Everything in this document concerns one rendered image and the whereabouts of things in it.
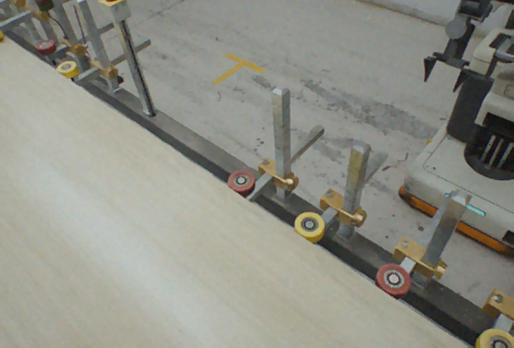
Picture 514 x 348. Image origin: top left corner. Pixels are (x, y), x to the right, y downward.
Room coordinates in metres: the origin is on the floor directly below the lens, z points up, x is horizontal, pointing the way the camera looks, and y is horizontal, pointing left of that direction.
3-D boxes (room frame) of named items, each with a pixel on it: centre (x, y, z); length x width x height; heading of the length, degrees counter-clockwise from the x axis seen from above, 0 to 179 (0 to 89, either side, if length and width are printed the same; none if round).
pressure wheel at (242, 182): (0.78, 0.05, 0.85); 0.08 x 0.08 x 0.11
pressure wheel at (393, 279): (0.43, -0.30, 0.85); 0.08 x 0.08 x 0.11
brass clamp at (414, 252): (0.52, -0.42, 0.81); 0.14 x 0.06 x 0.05; 44
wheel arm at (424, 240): (0.57, -0.44, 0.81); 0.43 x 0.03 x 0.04; 134
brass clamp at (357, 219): (0.70, -0.24, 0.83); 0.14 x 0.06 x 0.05; 44
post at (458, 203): (0.50, -0.43, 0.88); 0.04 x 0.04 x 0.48; 44
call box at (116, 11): (1.39, 0.44, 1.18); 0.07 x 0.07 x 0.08; 44
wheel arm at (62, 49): (1.84, 0.76, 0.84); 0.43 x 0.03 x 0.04; 134
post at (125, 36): (1.39, 0.43, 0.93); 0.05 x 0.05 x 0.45; 44
